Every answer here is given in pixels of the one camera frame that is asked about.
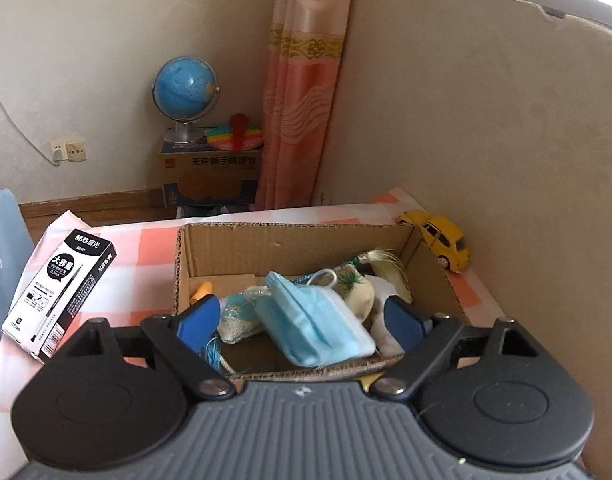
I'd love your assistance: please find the orange finger cot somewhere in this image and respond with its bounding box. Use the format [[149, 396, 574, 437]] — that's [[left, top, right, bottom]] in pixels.
[[190, 281, 214, 306]]

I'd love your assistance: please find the blue patterned sachet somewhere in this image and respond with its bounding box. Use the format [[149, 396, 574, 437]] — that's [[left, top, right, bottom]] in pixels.
[[203, 286, 270, 375]]

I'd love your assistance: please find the white knotted cloth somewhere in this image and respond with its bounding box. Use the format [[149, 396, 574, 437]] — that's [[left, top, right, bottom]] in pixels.
[[362, 274, 412, 358]]

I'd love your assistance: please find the cream sachet with cord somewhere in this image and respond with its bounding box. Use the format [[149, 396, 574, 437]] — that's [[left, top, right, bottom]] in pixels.
[[353, 248, 412, 304]]

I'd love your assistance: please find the blue face mask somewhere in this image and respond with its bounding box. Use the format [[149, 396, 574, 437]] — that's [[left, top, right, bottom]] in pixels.
[[255, 271, 376, 368]]

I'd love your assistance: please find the cream pouch blue tassel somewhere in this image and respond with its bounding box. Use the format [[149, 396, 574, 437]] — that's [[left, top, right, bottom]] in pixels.
[[334, 263, 375, 323]]

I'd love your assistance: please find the orange checkered tablecloth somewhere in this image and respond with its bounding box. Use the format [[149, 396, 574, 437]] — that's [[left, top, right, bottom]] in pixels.
[[0, 186, 508, 480]]

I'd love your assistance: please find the cardboard box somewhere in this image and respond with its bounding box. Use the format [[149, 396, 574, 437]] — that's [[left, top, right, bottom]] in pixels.
[[172, 223, 468, 386]]

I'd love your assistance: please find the yellow toy car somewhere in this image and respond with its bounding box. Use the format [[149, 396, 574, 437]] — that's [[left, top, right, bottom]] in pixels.
[[397, 209, 472, 273]]

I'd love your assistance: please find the white storage tray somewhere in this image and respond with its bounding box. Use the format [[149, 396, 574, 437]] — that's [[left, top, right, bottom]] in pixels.
[[176, 203, 254, 219]]

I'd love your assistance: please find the black white pen box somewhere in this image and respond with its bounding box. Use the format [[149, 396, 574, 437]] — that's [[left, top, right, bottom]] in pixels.
[[1, 229, 116, 363]]

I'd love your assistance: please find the orange printed carton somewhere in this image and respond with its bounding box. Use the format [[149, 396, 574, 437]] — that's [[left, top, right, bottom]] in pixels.
[[159, 139, 261, 207]]

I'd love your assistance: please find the blue embroidered pillow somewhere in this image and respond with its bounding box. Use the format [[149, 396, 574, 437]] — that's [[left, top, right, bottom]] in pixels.
[[0, 188, 34, 340]]

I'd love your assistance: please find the rainbow pop toy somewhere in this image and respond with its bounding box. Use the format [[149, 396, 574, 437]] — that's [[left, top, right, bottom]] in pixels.
[[205, 114, 263, 152]]

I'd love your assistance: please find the blue desk globe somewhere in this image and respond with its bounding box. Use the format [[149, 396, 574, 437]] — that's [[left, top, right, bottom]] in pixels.
[[151, 56, 220, 144]]

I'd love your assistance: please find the peach patterned curtain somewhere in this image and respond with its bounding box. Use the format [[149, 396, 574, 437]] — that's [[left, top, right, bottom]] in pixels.
[[256, 0, 351, 209]]

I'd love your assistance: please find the wall power socket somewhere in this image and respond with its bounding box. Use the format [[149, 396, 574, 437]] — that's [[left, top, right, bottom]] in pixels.
[[49, 136, 87, 165]]

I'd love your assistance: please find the white wall cable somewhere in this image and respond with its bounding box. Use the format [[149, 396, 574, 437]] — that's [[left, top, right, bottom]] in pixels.
[[0, 69, 62, 167]]

